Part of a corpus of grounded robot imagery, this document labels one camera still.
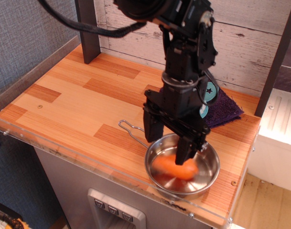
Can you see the orange carrot toy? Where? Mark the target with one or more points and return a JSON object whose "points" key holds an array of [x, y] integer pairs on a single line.
{"points": [[166, 165]]}

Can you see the grey toy fridge cabinet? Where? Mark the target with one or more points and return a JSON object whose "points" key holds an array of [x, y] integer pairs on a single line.
{"points": [[71, 183]]}

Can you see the steel pan with wire handle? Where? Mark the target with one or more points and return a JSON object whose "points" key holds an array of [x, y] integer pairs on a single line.
{"points": [[190, 180]]}

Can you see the dark grey post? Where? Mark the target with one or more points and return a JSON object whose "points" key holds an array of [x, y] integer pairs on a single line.
{"points": [[276, 64], [85, 10]]}

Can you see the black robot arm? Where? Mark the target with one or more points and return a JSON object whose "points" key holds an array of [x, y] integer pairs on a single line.
{"points": [[187, 27]]}

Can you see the dark grey left post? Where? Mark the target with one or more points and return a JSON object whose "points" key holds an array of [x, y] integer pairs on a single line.
{"points": [[85, 10]]}

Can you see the purple folded towel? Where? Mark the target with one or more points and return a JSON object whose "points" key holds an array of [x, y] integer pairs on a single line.
{"points": [[223, 111]]}

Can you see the silver dispenser button panel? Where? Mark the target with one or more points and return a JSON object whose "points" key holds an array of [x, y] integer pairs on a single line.
{"points": [[110, 213]]}

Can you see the teal scrub brush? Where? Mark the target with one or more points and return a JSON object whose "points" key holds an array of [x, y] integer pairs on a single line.
{"points": [[211, 94]]}

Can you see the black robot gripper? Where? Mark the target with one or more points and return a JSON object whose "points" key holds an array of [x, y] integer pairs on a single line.
{"points": [[177, 100]]}

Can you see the dark grey right post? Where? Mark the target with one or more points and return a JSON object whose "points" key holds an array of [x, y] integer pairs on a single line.
{"points": [[276, 64]]}

